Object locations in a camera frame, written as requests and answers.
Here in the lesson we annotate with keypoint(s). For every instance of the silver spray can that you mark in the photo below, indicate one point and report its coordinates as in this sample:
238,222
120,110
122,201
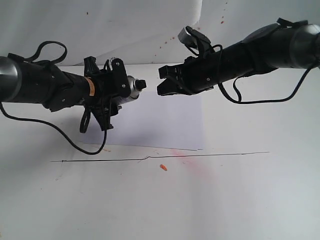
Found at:
136,86

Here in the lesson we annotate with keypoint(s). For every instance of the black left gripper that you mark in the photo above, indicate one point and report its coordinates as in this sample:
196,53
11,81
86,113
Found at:
105,85

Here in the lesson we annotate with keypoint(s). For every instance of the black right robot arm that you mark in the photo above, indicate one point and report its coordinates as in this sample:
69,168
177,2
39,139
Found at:
284,44

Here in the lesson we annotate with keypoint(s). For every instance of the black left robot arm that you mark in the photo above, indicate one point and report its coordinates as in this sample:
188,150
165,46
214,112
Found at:
44,83

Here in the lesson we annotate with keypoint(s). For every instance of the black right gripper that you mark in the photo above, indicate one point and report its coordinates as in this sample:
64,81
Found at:
195,75

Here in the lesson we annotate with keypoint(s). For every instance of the white backdrop paper sheet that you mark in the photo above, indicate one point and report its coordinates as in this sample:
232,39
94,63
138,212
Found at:
137,31

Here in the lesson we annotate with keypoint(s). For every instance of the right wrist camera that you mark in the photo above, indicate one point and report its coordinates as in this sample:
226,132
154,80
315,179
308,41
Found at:
196,42

